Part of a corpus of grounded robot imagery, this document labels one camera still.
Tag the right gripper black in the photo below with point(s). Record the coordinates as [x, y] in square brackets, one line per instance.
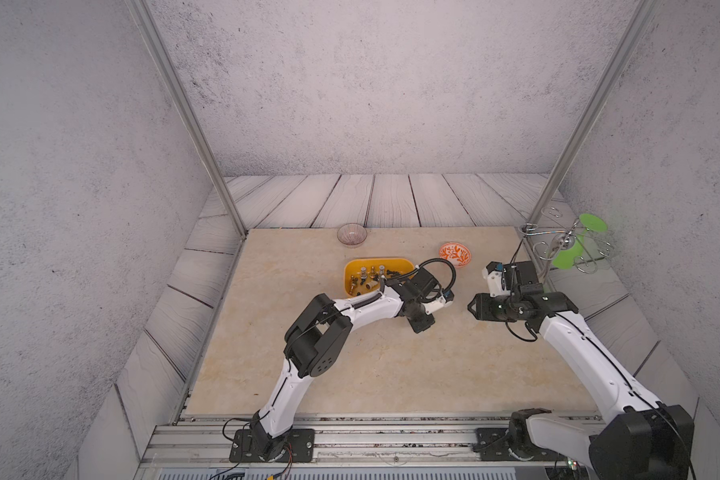
[481, 309]

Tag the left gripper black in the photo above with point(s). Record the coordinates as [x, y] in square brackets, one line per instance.
[426, 322]

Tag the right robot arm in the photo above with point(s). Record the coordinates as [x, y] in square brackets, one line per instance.
[643, 437]

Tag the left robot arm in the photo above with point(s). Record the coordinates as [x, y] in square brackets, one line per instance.
[315, 340]

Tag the yellow plastic storage box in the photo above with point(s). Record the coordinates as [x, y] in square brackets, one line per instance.
[353, 268]

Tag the orange patterned bowl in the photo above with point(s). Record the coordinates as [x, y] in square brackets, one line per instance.
[456, 253]

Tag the metal cup tree stand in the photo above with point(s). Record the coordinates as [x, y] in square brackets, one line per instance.
[579, 244]

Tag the striped glass bowl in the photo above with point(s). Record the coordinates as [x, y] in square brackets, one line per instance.
[352, 235]

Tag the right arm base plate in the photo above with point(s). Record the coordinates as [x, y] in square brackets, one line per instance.
[493, 444]

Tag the right aluminium frame post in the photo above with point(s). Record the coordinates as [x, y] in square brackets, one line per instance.
[614, 68]

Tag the aluminium frame post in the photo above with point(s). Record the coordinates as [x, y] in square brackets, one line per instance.
[614, 68]
[156, 47]

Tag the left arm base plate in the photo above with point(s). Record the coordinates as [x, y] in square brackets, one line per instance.
[296, 446]

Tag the left aluminium frame post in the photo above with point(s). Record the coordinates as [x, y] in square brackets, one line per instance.
[156, 47]

